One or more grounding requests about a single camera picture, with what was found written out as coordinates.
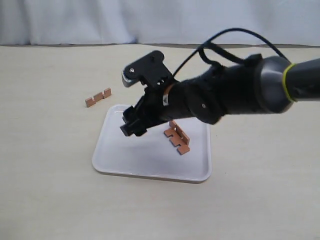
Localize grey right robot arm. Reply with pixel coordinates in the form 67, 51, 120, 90
121, 56, 320, 137

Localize brown notched wooden piece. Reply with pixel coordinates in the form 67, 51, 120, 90
169, 120, 190, 145

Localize white plastic tray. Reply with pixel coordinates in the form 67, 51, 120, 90
92, 104, 212, 183

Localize white backdrop curtain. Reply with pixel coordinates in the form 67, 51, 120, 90
0, 0, 320, 46

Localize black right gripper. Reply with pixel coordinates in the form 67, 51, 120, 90
120, 64, 262, 137

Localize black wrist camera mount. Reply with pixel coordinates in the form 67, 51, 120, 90
121, 50, 173, 90

